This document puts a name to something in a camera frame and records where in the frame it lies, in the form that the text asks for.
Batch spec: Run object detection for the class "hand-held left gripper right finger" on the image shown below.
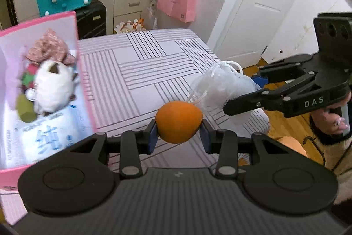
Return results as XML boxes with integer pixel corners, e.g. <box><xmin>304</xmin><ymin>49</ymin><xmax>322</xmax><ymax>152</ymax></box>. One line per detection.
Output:
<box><xmin>199</xmin><ymin>119</ymin><xmax>290</xmax><ymax>180</ymax></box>

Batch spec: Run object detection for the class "green plush toy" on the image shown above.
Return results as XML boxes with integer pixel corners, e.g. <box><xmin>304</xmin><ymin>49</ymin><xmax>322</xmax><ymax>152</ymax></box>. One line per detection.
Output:
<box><xmin>15</xmin><ymin>93</ymin><xmax>37</xmax><ymax>123</ymax></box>

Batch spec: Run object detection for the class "white plush cat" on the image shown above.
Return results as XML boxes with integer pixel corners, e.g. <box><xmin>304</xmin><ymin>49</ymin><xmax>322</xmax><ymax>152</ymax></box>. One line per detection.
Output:
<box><xmin>33</xmin><ymin>59</ymin><xmax>80</xmax><ymax>116</ymax></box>

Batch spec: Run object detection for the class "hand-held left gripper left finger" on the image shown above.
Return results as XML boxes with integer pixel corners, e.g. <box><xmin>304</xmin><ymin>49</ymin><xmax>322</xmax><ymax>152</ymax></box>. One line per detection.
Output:
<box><xmin>69</xmin><ymin>119</ymin><xmax>159</xmax><ymax>178</ymax></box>

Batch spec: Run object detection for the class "striped tablecloth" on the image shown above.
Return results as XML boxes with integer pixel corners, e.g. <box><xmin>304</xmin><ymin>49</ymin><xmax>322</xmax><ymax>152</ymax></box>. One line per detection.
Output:
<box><xmin>0</xmin><ymin>29</ymin><xmax>271</xmax><ymax>227</ymax></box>

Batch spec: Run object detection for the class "blue tissue pack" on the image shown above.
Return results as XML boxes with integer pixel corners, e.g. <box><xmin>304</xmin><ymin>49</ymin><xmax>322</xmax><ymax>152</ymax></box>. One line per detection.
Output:
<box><xmin>0</xmin><ymin>106</ymin><xmax>83</xmax><ymax>169</ymax></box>

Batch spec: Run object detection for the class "red strawberry plush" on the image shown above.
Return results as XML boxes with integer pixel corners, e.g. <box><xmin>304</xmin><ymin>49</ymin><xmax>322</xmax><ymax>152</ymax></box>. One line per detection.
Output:
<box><xmin>20</xmin><ymin>63</ymin><xmax>42</xmax><ymax>92</ymax></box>

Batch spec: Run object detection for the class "orange plush ball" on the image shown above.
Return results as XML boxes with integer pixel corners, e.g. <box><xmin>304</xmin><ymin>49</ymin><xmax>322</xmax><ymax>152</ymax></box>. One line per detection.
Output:
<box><xmin>155</xmin><ymin>101</ymin><xmax>203</xmax><ymax>144</ymax></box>

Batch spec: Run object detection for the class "black suitcase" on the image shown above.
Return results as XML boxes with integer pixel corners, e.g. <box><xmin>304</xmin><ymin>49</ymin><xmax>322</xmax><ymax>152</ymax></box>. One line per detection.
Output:
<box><xmin>74</xmin><ymin>0</ymin><xmax>107</xmax><ymax>40</ymax></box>

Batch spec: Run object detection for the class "white orange patterned object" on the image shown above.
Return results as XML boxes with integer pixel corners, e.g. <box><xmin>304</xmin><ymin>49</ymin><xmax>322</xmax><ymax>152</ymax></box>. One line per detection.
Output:
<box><xmin>114</xmin><ymin>19</ymin><xmax>146</xmax><ymax>35</ymax></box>

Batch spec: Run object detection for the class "person's right hand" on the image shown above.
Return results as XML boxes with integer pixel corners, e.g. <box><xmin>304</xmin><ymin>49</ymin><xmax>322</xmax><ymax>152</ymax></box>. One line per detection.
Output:
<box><xmin>313</xmin><ymin>106</ymin><xmax>348</xmax><ymax>136</ymax></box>

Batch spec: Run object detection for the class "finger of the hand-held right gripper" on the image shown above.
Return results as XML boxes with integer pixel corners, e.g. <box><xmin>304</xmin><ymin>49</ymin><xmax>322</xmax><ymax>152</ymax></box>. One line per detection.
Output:
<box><xmin>222</xmin><ymin>71</ymin><xmax>317</xmax><ymax>117</ymax></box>
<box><xmin>251</xmin><ymin>54</ymin><xmax>316</xmax><ymax>87</ymax></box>

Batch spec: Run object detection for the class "pink floral scrunchie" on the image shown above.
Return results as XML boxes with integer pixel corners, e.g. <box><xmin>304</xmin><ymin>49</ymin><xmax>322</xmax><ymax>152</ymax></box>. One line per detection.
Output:
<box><xmin>26</xmin><ymin>29</ymin><xmax>77</xmax><ymax>66</ymax></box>

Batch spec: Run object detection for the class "person's right forearm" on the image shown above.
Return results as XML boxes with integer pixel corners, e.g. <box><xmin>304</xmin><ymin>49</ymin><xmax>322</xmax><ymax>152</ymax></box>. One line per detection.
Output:
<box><xmin>308</xmin><ymin>114</ymin><xmax>352</xmax><ymax>205</ymax></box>

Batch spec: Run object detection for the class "pink cardboard box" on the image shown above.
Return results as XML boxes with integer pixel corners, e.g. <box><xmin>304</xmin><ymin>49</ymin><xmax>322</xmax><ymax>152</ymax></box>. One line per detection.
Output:
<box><xmin>0</xmin><ymin>11</ymin><xmax>97</xmax><ymax>191</ymax></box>

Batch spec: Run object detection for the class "white door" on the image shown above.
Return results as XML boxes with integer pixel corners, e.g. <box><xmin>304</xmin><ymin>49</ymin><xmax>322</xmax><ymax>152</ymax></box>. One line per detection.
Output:
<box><xmin>207</xmin><ymin>0</ymin><xmax>315</xmax><ymax>62</ymax></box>

